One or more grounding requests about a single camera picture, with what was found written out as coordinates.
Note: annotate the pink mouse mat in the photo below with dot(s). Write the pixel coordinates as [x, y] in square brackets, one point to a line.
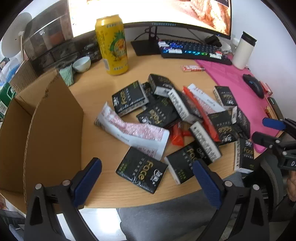
[231, 74]

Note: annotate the black jar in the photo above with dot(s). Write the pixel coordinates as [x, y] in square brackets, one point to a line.
[91, 52]

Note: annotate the white ceramic bowl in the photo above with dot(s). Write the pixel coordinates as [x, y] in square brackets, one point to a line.
[81, 64]

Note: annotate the black computer mouse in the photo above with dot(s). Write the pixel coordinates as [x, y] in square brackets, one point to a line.
[253, 84]

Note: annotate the black monitor stand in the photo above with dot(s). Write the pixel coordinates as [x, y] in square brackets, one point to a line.
[145, 47]

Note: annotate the small brown cardboard box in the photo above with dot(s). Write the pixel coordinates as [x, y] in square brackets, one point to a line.
[24, 76]

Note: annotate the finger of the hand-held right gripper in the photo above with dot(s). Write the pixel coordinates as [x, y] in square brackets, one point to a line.
[274, 124]
[263, 138]

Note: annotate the person's right hand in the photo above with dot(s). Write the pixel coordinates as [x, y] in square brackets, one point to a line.
[292, 185]

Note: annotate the blue plastic packaging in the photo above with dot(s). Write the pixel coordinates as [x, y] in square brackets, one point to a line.
[10, 69]

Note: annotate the white tumbler with black lid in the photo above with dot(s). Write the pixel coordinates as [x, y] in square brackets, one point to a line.
[242, 51]

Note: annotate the dark pen-shaped tool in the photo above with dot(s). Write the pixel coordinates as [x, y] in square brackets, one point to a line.
[275, 106]

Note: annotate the dark transparent drawer organizer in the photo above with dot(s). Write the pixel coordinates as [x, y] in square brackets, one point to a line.
[50, 53]

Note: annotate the wooden desktop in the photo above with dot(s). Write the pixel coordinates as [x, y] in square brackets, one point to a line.
[138, 69]

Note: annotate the large cardboard box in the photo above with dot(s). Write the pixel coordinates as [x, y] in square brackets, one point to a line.
[53, 129]

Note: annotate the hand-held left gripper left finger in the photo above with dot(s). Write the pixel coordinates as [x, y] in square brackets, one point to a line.
[87, 185]

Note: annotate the pile of black packets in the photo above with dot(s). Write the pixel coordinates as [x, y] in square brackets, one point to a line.
[159, 114]

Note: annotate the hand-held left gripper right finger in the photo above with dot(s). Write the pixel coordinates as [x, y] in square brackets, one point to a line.
[205, 183]

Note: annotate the person's grey trousers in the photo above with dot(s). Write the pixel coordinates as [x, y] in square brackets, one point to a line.
[161, 220]

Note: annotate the small red box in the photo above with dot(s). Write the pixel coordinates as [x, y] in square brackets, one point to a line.
[267, 89]

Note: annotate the black office chair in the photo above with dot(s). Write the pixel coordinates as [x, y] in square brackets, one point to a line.
[270, 176]

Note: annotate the red and white gum packet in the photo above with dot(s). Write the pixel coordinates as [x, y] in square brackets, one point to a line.
[193, 68]

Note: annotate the yellow drink can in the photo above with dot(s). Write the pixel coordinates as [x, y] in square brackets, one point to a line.
[112, 46]

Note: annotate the black backlit keyboard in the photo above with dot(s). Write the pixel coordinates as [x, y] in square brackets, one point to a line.
[196, 49]

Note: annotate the long red stick packet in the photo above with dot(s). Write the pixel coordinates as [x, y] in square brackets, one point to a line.
[208, 122]

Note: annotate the gold and red lighter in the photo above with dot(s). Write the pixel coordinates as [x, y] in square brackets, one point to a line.
[269, 111]

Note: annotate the black facial tissue packet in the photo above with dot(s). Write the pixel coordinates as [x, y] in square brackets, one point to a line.
[225, 96]

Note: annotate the long white sachet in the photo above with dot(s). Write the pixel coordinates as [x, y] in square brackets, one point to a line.
[203, 96]

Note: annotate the small black device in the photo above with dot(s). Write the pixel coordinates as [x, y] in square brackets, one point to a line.
[212, 39]

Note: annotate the curved computer monitor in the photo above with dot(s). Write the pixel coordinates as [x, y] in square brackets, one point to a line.
[150, 9]

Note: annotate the white round object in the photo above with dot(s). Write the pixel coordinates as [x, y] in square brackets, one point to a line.
[225, 47]

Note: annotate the white sachet with red print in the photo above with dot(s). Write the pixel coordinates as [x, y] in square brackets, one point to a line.
[134, 131]

